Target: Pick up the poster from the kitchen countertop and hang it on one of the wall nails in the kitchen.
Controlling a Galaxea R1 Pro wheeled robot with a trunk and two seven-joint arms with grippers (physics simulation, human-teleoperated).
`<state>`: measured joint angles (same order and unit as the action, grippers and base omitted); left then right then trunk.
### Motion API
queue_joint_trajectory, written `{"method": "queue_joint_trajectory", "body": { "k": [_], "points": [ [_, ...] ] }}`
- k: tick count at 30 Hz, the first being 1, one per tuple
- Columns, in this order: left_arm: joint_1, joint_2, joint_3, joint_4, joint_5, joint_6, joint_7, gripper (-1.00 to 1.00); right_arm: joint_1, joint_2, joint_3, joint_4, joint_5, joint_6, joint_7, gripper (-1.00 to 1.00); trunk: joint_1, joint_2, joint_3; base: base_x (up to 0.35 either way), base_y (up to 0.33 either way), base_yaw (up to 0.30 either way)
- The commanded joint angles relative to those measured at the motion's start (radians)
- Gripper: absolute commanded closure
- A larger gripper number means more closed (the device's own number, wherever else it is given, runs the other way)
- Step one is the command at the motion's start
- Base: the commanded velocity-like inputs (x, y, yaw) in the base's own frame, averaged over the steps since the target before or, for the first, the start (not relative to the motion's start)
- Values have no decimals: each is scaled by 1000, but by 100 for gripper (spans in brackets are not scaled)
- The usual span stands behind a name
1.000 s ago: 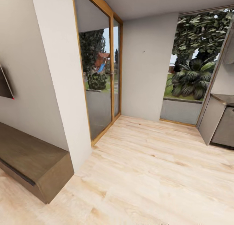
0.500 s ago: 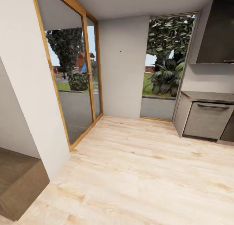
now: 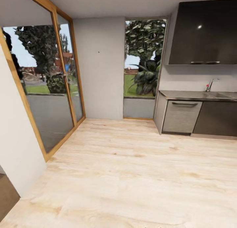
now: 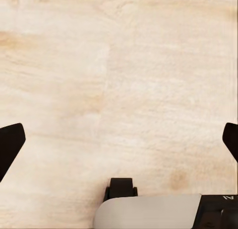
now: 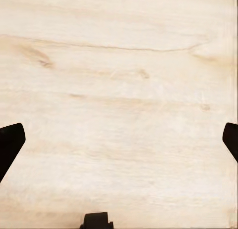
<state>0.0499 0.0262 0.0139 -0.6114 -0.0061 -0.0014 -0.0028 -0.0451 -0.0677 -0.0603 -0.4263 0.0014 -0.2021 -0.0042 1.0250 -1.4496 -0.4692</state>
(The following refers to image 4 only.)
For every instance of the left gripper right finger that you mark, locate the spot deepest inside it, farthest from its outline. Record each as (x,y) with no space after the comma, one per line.
(230,139)

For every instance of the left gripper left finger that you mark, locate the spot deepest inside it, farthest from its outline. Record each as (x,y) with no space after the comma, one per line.
(12,138)

